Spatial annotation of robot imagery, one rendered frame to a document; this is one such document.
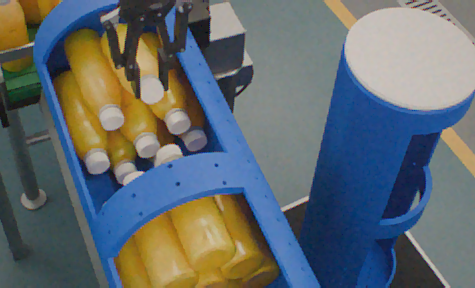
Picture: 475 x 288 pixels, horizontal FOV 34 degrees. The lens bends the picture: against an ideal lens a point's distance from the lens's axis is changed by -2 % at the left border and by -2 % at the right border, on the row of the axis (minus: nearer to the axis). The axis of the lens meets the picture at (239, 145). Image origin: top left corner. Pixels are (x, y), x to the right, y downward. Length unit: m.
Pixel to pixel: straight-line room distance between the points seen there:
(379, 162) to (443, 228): 1.02
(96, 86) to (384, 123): 0.57
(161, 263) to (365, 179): 0.68
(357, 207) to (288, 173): 0.88
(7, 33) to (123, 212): 0.62
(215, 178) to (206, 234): 0.08
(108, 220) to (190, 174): 0.14
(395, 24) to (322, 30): 1.47
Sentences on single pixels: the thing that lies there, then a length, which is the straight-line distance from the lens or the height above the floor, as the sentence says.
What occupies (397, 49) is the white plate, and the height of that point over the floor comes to 1.04.
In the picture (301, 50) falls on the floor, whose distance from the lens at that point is 3.02.
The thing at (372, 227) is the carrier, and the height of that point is 0.61.
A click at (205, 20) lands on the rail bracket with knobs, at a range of 1.66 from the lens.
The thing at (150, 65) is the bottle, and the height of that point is 1.22.
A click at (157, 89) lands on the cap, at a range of 1.24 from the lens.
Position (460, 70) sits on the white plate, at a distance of 1.61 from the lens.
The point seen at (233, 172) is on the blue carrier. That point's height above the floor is 1.22.
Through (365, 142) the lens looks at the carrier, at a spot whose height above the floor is 0.89.
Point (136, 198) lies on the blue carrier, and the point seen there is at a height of 1.21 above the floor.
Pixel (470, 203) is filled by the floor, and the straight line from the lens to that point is 2.73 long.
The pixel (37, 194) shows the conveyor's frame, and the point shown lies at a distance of 2.56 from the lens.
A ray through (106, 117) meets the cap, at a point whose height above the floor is 1.13.
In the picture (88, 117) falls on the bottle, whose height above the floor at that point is 1.09.
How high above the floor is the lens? 2.15
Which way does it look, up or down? 53 degrees down
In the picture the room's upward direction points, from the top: 5 degrees clockwise
